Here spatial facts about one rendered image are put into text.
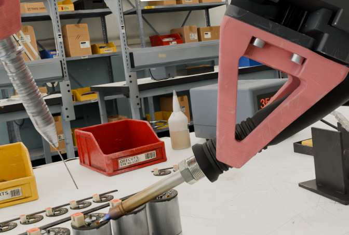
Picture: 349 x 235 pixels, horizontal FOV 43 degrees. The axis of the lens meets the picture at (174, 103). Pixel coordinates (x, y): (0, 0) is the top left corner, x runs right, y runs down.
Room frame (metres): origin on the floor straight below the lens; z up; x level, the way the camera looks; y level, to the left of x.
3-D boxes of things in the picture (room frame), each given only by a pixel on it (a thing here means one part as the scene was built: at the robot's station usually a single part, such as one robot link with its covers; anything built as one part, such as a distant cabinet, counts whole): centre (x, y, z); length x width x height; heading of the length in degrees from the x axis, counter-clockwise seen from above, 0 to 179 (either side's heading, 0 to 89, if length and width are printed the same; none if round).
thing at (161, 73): (3.14, 0.05, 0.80); 0.15 x 0.12 x 0.10; 49
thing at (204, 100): (0.76, -0.12, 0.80); 0.15 x 0.12 x 0.10; 35
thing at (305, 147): (0.60, -0.20, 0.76); 0.07 x 0.05 x 0.02; 27
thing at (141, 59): (3.18, -0.32, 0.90); 1.30 x 0.06 x 0.12; 120
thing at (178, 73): (3.30, -0.18, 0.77); 0.24 x 0.16 x 0.04; 119
